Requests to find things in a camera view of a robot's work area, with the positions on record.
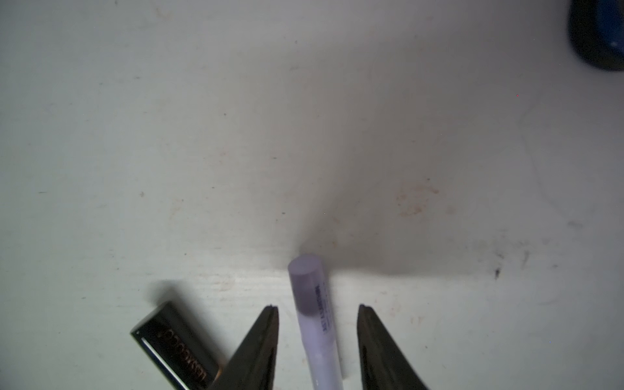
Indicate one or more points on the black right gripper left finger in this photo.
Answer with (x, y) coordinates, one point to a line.
(253, 366)

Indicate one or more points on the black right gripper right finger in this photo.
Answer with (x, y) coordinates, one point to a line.
(382, 364)

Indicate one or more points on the lilac lipstick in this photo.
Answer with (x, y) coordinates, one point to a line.
(316, 320)

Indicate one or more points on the black lipstick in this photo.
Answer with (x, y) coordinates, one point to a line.
(176, 349)

